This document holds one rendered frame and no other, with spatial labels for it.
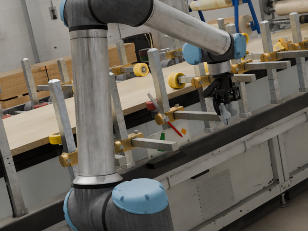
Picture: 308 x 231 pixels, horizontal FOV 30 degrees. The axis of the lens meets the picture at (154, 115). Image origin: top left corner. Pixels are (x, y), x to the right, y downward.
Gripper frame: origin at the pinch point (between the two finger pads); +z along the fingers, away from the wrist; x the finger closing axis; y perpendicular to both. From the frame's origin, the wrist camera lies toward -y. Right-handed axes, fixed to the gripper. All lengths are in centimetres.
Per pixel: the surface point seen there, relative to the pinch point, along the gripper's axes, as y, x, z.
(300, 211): -41, 89, 83
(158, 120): -31.8, -8.4, -1.7
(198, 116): -13.7, -1.4, -2.0
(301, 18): -124, 229, -12
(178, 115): -25.7, -1.4, -2.2
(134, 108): -49, -7, -6
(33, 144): -49, -60, -6
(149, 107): -41.9, -3.9, -6.0
